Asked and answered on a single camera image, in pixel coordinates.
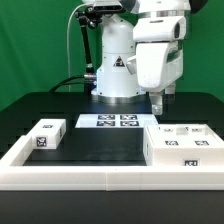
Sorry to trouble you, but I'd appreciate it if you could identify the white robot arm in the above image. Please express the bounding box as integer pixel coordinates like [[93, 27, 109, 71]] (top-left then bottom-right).
[[82, 0, 208, 115]]

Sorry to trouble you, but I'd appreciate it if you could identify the white cabinet door panel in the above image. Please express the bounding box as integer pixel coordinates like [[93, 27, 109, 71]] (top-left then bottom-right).
[[184, 124, 224, 149], [147, 125, 188, 148]]

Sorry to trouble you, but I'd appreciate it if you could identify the white flat tag base plate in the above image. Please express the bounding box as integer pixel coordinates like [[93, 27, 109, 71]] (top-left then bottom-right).
[[75, 114, 157, 128]]

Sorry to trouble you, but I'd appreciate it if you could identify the black cable bundle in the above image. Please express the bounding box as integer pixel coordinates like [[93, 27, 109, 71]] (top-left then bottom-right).
[[49, 75, 90, 93]]

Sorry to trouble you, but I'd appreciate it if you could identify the white cabinet box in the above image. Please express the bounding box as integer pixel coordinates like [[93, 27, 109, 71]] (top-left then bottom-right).
[[143, 124, 224, 166]]

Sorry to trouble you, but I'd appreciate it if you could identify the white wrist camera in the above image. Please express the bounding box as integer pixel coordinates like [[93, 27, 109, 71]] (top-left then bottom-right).
[[126, 56, 137, 75]]

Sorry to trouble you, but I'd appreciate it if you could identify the white rectangular block with tags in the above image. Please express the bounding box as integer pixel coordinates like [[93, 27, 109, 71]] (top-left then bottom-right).
[[28, 119, 66, 149]]

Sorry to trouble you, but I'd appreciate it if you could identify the black articulated camera mount arm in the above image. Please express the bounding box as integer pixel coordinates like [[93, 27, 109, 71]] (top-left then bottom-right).
[[75, 6, 98, 95]]

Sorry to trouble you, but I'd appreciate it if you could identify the white thin cable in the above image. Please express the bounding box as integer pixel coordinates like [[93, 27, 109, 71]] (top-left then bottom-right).
[[66, 3, 88, 93]]

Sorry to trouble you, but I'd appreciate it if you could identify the white U-shaped boundary frame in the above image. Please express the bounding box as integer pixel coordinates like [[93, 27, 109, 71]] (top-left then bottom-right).
[[0, 136, 224, 191]]

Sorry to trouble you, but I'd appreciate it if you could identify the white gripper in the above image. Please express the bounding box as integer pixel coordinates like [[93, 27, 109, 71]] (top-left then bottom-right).
[[133, 16, 187, 115]]

